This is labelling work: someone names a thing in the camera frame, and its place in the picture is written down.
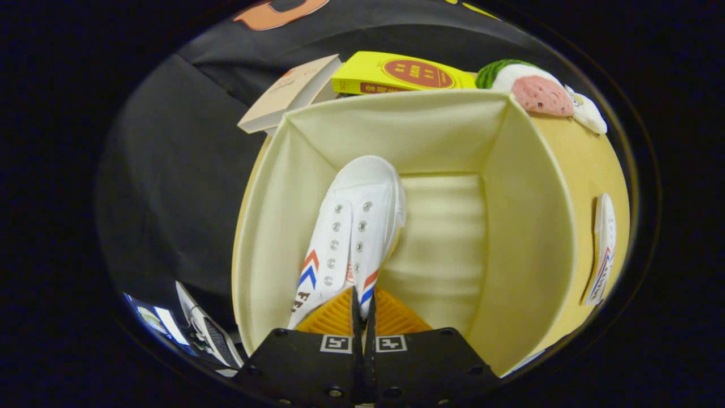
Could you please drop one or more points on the cream fabric storage box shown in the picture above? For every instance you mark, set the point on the cream fabric storage box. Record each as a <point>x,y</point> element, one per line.
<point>442,243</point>

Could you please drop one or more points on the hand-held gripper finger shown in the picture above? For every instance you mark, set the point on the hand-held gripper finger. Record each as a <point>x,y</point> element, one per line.
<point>357,368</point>
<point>371,368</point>

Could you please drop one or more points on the watermelon slice plush toy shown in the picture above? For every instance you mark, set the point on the watermelon slice plush toy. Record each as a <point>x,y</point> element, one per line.
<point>538,93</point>

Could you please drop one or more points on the small white plush toy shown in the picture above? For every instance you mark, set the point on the small white plush toy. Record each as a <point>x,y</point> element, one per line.
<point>589,116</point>

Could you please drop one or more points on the black backdrop cloth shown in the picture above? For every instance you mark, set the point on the black backdrop cloth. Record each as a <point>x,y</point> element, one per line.
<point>170,170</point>

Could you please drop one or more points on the beige book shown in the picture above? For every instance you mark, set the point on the beige book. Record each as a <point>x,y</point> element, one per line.
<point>289,93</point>

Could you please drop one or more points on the white canvas shoe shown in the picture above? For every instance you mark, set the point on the white canvas shoe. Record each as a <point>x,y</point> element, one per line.
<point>357,209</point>
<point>605,226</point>

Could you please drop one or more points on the computer screen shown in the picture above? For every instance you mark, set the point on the computer screen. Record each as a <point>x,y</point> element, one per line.
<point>156,320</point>

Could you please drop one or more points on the yellow book with red circle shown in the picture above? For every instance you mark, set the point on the yellow book with red circle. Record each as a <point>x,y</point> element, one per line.
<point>374,71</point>

